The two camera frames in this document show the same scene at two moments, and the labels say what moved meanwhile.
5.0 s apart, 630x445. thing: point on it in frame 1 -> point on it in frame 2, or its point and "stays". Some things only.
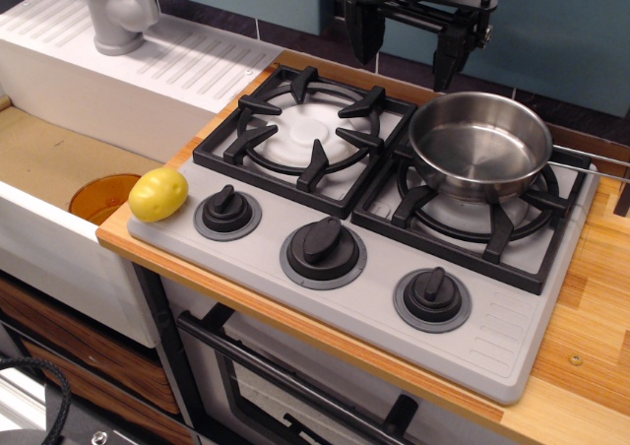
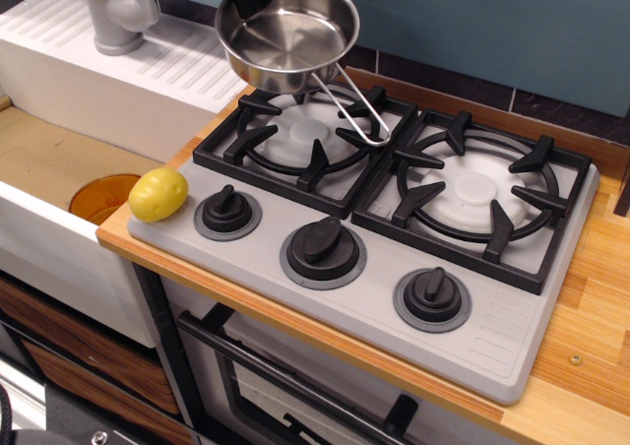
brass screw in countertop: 576,359 stays
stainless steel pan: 488,146 -> 295,37
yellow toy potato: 157,194 stays
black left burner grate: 319,141 stays
